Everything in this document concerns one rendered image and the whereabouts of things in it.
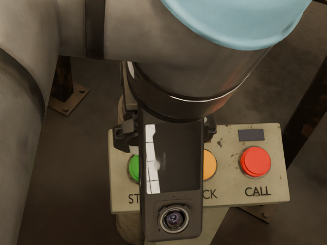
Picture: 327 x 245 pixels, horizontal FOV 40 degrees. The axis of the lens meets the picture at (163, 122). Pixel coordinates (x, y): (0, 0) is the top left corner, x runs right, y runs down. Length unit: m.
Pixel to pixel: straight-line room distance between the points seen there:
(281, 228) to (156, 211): 0.95
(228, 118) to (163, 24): 1.23
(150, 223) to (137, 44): 0.18
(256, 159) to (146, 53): 0.43
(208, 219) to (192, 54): 0.51
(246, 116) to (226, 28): 1.26
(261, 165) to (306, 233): 0.70
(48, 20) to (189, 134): 0.17
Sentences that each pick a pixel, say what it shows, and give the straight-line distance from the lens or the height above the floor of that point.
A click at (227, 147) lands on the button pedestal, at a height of 0.61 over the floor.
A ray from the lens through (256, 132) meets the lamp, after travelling 0.62.
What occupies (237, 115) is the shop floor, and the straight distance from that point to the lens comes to 1.42.
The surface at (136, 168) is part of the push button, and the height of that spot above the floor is 0.61.
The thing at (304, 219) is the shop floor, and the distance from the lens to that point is 1.30.
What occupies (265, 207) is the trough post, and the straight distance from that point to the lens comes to 1.27.
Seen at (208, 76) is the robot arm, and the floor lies 0.96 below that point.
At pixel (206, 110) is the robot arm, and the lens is 0.27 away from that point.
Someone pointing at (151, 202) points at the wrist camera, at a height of 0.81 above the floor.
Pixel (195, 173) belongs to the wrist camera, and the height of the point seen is 0.83.
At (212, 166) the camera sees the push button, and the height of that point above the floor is 0.61.
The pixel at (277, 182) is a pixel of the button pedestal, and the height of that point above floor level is 0.59.
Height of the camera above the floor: 1.11
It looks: 55 degrees down
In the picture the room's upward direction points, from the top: 9 degrees clockwise
